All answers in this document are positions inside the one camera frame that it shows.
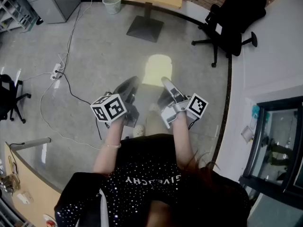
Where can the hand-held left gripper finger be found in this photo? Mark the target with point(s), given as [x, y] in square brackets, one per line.
[131, 98]
[127, 84]

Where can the pale bread slice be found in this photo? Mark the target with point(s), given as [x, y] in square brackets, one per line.
[157, 67]

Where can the person's pale shoe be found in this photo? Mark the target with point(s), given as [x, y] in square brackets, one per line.
[139, 130]

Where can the person's beige trousers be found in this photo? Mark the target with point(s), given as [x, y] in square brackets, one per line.
[154, 124]

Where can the white hanging tag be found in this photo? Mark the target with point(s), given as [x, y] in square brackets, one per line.
[247, 133]

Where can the black office chair with tag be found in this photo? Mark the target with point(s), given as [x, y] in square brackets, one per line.
[232, 15]

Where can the metal shelf rack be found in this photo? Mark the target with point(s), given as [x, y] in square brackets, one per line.
[14, 13]

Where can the white mesh waste basket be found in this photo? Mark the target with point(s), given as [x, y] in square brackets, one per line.
[112, 5]

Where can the white power strip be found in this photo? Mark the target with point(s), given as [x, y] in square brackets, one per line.
[56, 71]

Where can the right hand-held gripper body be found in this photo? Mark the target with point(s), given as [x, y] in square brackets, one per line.
[196, 105]

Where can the person's right forearm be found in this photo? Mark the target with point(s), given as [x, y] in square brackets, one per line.
[183, 138]

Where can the turquoise hanging object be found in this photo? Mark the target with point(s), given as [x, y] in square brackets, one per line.
[256, 112]

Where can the clutter of small desk items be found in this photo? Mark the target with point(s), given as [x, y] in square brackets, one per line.
[9, 182]

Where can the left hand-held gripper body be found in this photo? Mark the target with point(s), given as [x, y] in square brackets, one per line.
[107, 107]

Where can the person's black sparkly shirt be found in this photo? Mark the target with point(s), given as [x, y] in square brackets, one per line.
[142, 185]

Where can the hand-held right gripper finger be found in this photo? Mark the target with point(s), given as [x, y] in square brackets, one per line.
[171, 87]
[164, 99]

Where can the person's left forearm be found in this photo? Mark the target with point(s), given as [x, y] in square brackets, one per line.
[110, 145]

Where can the white paper scrap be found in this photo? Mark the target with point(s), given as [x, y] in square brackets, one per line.
[24, 197]

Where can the grey metal cabinet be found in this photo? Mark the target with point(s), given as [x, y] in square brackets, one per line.
[56, 1]

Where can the black framed glass door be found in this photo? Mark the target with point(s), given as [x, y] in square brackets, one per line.
[274, 145]

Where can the clear glass bowl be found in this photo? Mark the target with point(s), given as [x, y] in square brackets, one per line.
[49, 221]

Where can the curved wooden desk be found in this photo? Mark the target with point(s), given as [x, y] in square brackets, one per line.
[35, 188]

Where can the grey desk leg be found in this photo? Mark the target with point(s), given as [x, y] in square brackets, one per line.
[35, 141]

